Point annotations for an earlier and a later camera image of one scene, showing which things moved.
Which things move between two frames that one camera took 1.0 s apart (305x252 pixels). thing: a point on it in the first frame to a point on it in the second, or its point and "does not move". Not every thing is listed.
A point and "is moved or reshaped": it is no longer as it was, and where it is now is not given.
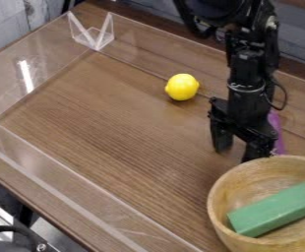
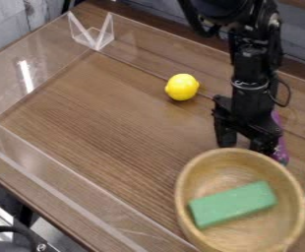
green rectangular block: [277, 211] to [233, 203]
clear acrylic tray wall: [97, 219] does not move
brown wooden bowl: [250, 181] is moved or reshaped
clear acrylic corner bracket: [93, 37] does not move
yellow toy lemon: [182, 87] does not move
